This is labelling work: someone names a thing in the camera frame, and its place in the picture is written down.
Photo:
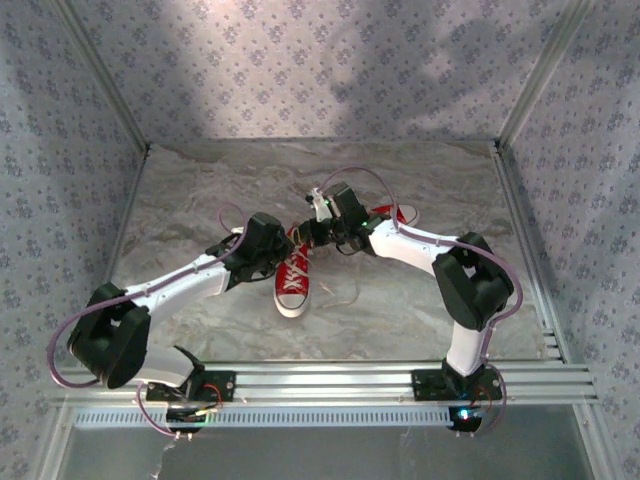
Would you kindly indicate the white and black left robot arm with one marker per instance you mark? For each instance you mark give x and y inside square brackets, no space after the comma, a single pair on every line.
[190,280]

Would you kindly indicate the aluminium side rail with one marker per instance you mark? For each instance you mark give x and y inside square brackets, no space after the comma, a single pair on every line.
[122,230]
[522,225]

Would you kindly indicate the aluminium mounting rail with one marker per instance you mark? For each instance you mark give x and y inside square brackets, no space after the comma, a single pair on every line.
[325,382]

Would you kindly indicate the black controller board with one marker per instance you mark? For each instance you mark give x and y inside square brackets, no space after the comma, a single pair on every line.
[185,417]
[465,417]

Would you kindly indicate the white shoelace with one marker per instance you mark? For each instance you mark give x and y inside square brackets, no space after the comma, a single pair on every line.
[350,302]
[294,282]

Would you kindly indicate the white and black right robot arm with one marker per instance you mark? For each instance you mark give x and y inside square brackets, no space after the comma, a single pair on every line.
[400,245]

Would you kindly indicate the red canvas sneaker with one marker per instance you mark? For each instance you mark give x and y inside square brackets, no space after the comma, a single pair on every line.
[400,214]
[292,295]

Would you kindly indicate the grey metal panel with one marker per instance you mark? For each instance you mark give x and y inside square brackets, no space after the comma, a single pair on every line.
[325,455]

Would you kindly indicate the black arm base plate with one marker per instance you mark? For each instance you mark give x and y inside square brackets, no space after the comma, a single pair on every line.
[225,385]
[425,385]

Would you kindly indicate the aluminium frame post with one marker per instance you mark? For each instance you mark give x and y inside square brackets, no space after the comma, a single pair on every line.
[540,75]

